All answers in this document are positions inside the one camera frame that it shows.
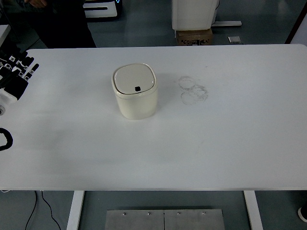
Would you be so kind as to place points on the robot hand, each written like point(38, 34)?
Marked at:
point(14, 86)

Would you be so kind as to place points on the cream trash bin with lid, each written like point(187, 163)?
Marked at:
point(135, 103)

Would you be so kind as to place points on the white side table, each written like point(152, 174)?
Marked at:
point(3, 33)

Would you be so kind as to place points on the person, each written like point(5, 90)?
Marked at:
point(62, 26)

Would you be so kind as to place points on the white and black machine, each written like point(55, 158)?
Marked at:
point(103, 10)

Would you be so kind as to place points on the white table leg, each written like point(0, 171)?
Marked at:
point(253, 210)
point(75, 210)

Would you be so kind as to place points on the grey metal plate with screws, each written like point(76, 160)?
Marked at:
point(134, 221)
point(194, 221)

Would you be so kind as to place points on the brown cardboard box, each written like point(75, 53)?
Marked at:
point(194, 38)

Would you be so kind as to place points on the white plastic container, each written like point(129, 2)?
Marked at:
point(192, 14)

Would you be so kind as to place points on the white floor bar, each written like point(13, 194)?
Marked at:
point(227, 23)

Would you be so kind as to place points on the small grey floor item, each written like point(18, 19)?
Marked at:
point(235, 39)

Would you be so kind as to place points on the white board with dark edge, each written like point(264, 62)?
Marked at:
point(298, 24)

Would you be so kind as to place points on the white round floor object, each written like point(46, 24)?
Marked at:
point(303, 213)

